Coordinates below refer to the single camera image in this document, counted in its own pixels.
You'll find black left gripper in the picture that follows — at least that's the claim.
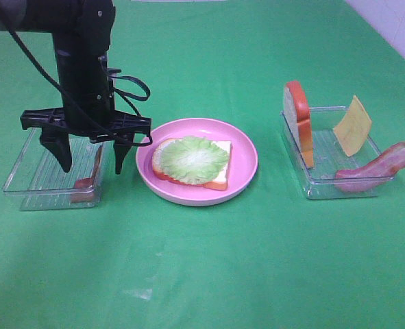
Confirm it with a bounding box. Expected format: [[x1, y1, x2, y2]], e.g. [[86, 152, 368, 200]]
[[20, 53, 152, 175]]

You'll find red bacon strip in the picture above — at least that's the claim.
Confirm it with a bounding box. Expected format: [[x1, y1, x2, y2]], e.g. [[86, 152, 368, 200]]
[[70, 146, 103, 203]]

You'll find green lettuce leaf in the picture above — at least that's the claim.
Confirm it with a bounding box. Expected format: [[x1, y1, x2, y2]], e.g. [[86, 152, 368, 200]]
[[158, 135, 231, 185]]

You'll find toast bread slice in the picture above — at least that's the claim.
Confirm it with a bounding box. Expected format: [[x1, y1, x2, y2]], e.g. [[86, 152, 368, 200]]
[[283, 80, 315, 169], [151, 137, 233, 191]]

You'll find pink curved bacon slice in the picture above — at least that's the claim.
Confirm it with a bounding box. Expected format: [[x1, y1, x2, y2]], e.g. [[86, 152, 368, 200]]
[[335, 142, 405, 193]]

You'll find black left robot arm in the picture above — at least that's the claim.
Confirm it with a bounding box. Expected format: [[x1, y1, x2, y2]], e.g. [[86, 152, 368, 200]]
[[0, 0, 151, 173]]

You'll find clear left plastic tray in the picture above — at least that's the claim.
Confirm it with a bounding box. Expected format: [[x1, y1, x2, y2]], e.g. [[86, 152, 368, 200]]
[[3, 128, 109, 211]]

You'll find clear plastic tray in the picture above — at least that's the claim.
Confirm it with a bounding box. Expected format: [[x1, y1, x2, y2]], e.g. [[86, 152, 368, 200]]
[[3, 128, 109, 211], [280, 106, 395, 199]]

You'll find pink round plate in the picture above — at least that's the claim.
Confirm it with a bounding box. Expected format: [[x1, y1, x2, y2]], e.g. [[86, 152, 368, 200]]
[[136, 118, 258, 206]]

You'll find clear tape patch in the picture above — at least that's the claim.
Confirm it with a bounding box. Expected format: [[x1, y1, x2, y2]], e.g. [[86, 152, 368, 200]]
[[119, 273, 157, 301]]

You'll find clear right plastic tray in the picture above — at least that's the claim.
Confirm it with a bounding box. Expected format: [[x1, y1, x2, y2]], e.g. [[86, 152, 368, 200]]
[[280, 106, 395, 199]]

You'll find yellow cheese slice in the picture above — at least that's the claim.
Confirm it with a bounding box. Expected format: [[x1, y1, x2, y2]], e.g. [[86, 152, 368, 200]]
[[333, 95, 372, 157]]

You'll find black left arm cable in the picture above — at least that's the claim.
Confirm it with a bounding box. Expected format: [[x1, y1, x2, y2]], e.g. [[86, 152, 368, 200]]
[[6, 29, 154, 147]]

